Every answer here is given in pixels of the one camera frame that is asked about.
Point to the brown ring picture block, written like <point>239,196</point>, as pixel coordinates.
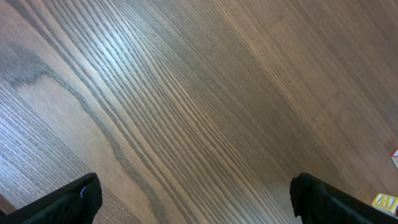
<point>394,158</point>

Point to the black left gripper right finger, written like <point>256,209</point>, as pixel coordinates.
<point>317,202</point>

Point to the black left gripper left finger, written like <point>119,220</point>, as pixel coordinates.
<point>76,202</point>

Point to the yellow wooden block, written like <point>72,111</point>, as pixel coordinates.
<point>386,204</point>

